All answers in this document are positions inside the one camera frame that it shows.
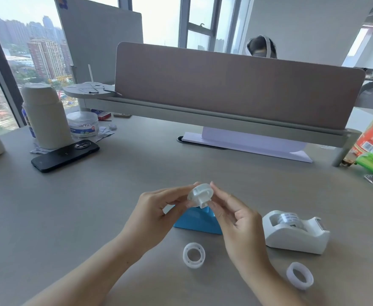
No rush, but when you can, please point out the person's right hand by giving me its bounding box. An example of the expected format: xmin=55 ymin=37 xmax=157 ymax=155
xmin=208 ymin=182 xmax=272 ymax=279

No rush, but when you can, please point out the person's left hand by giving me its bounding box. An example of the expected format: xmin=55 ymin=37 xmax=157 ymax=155
xmin=121 ymin=182 xmax=201 ymax=255

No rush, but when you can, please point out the white plastic tape spool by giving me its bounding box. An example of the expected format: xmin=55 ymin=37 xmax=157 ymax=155
xmin=187 ymin=184 xmax=215 ymax=208

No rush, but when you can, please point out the person's right forearm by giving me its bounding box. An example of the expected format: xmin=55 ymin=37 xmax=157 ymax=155
xmin=238 ymin=262 xmax=306 ymax=306

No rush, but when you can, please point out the person's left forearm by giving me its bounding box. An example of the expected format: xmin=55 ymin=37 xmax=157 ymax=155
xmin=23 ymin=233 xmax=137 ymax=306

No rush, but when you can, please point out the blue tape dispenser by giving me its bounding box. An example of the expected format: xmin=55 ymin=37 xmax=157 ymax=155
xmin=173 ymin=205 xmax=223 ymax=235

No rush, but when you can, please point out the clear tape roll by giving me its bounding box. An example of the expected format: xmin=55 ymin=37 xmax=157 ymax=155
xmin=286 ymin=262 xmax=315 ymax=290
xmin=183 ymin=242 xmax=207 ymax=269

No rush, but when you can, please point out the tape roll with printed core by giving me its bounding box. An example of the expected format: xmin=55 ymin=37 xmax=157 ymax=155
xmin=277 ymin=212 xmax=308 ymax=233

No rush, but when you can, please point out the white paper sheet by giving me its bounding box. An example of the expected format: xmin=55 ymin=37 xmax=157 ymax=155
xmin=182 ymin=126 xmax=313 ymax=163

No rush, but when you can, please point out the white tape dispenser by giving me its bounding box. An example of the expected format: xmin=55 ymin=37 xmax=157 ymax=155
xmin=262 ymin=210 xmax=331 ymax=255

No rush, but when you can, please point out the small red box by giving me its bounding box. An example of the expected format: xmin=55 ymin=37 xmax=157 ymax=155
xmin=90 ymin=108 xmax=112 ymax=121

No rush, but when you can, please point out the black smartphone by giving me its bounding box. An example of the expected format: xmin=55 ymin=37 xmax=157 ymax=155
xmin=31 ymin=139 xmax=100 ymax=173

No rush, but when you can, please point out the round container with blue label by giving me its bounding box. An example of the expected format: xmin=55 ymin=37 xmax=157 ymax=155
xmin=67 ymin=111 xmax=100 ymax=139

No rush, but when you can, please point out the brown desk divider panel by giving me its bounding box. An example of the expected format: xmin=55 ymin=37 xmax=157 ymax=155
xmin=114 ymin=41 xmax=366 ymax=130

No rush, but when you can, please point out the round gray tray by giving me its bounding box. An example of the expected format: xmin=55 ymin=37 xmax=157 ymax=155
xmin=62 ymin=81 xmax=117 ymax=99

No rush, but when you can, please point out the white plastic bottle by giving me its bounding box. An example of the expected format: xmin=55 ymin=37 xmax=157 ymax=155
xmin=20 ymin=82 xmax=74 ymax=150

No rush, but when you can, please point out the gray standing whiteboard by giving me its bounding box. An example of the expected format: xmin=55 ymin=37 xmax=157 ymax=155
xmin=53 ymin=0 xmax=144 ymax=86

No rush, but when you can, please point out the gray desk shelf rail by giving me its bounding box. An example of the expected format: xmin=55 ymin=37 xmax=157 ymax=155
xmin=78 ymin=96 xmax=363 ymax=167

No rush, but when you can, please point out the white head strap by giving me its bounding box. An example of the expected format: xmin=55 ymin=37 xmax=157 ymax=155
xmin=245 ymin=35 xmax=277 ymax=59

